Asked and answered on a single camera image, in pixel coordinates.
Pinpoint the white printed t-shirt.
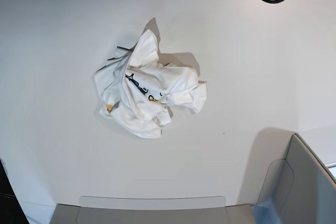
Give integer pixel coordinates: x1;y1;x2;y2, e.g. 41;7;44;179
94;29;207;139

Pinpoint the grey box at right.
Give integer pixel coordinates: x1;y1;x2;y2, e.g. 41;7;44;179
253;134;335;223

